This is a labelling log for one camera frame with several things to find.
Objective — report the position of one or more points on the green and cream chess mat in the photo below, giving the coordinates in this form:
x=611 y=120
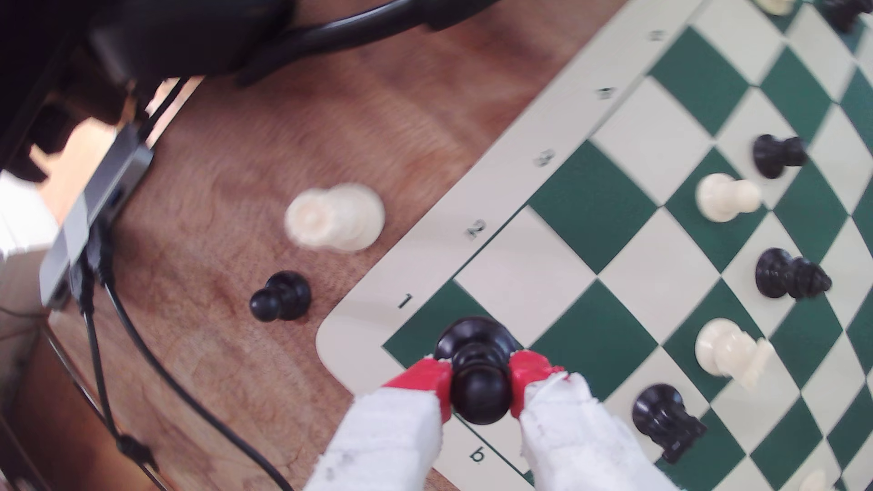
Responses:
x=614 y=225

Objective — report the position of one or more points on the black rook chess piece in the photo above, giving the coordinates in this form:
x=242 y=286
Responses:
x=846 y=12

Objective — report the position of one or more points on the black pawn chess piece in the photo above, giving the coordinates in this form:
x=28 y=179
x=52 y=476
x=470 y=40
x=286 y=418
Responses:
x=481 y=372
x=774 y=155
x=788 y=274
x=283 y=298

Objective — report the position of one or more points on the white knight chess piece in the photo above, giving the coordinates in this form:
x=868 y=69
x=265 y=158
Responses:
x=774 y=5
x=726 y=349

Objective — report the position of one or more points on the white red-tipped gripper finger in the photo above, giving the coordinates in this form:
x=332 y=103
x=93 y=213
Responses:
x=580 y=443
x=382 y=443

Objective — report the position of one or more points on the black knight chess piece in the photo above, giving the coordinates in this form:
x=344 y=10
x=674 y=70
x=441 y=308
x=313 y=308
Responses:
x=661 y=417

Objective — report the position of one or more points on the black device housing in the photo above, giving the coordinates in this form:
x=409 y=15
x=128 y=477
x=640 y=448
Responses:
x=170 y=34

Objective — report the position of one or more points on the white pawn chess piece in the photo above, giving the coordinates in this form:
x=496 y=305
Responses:
x=723 y=197

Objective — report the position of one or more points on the silver usb hub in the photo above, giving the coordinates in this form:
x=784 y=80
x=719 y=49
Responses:
x=88 y=218

